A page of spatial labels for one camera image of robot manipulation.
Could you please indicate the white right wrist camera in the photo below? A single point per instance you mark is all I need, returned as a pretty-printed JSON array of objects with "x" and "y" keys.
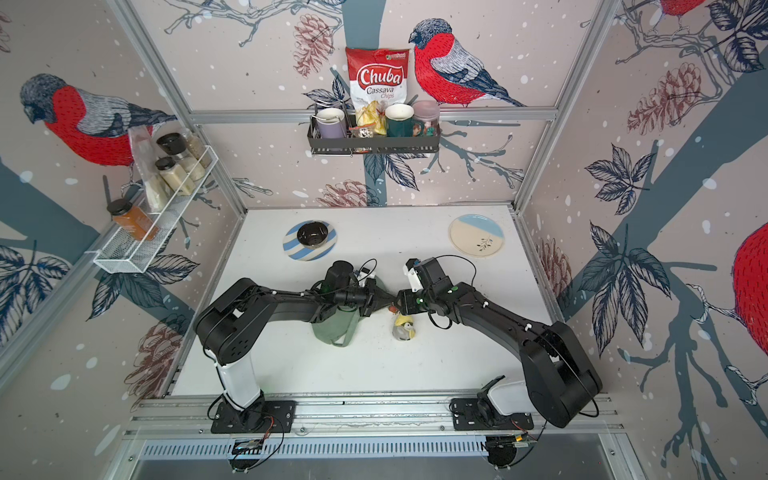
[{"x": 413, "y": 278}]

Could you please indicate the dark green mug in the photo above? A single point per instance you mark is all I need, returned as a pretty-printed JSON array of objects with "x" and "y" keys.
[{"x": 399, "y": 120}]

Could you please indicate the blue striped plate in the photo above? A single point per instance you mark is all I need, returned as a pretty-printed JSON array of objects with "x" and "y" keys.
[{"x": 296, "y": 251}]

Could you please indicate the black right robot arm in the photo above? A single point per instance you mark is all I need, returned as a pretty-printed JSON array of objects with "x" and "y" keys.
[{"x": 559, "y": 376}]

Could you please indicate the green corduroy bag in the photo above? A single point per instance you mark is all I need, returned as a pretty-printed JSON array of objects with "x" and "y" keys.
[{"x": 339, "y": 324}]

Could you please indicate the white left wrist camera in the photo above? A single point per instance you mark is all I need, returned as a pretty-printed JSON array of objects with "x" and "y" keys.
[{"x": 362, "y": 275}]

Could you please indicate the black wall shelf basket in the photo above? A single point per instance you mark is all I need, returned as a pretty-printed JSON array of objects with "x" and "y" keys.
[{"x": 374, "y": 145}]

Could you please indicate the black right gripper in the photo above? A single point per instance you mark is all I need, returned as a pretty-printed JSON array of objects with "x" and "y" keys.
[{"x": 405, "y": 303}]

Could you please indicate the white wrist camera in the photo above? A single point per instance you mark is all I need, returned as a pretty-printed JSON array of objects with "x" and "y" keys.
[
  {"x": 362, "y": 275},
  {"x": 413, "y": 278}
]

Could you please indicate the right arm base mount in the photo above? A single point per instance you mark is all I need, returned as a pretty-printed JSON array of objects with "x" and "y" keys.
[{"x": 502, "y": 404}]

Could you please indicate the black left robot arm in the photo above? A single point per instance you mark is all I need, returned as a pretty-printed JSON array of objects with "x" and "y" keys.
[{"x": 230, "y": 326}]

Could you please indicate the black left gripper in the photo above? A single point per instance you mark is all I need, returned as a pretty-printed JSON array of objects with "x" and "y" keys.
[{"x": 373, "y": 295}]

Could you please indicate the purple mug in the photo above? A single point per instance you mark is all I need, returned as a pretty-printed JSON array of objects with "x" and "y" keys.
[{"x": 331, "y": 123}]

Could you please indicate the cream and blue plate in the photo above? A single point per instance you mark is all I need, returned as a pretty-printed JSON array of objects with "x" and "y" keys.
[{"x": 476, "y": 235}]

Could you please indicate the dark ceramic bowl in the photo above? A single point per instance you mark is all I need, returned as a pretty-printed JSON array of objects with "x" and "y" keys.
[{"x": 313, "y": 234}]

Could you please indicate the black lid spice jar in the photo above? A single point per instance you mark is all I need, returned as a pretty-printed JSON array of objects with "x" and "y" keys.
[
  {"x": 174, "y": 145},
  {"x": 175, "y": 176}
]

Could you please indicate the orange spice jar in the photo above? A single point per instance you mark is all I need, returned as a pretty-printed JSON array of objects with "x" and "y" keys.
[{"x": 132, "y": 219}]

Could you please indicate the Chuba cassava chips bag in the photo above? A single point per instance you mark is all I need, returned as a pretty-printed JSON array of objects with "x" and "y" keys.
[{"x": 378, "y": 79}]

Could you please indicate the pink lidded jar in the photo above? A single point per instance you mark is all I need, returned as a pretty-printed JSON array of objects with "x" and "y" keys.
[{"x": 426, "y": 118}]

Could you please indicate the clear plastic packet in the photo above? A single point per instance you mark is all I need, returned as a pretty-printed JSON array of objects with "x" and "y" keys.
[{"x": 157, "y": 191}]

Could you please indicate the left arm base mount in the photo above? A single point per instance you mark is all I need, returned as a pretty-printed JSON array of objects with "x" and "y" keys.
[{"x": 274, "y": 416}]

